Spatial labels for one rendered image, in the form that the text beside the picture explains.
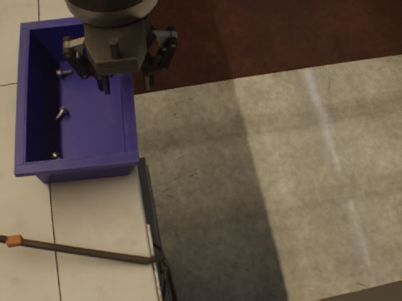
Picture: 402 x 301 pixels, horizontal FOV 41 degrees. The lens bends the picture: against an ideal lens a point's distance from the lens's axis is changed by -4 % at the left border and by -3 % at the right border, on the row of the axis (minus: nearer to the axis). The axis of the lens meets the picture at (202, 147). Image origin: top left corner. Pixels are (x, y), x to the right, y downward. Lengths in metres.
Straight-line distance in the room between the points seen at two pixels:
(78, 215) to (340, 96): 1.27
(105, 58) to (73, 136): 0.26
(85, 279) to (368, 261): 1.09
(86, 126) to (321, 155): 1.07
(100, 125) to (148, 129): 0.96
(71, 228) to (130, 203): 0.08
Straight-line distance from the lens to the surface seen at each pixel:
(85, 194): 0.74
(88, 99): 0.81
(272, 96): 1.81
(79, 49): 0.66
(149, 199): 1.18
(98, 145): 0.77
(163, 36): 0.65
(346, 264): 1.63
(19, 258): 0.73
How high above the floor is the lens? 1.52
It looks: 63 degrees down
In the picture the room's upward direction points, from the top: 4 degrees clockwise
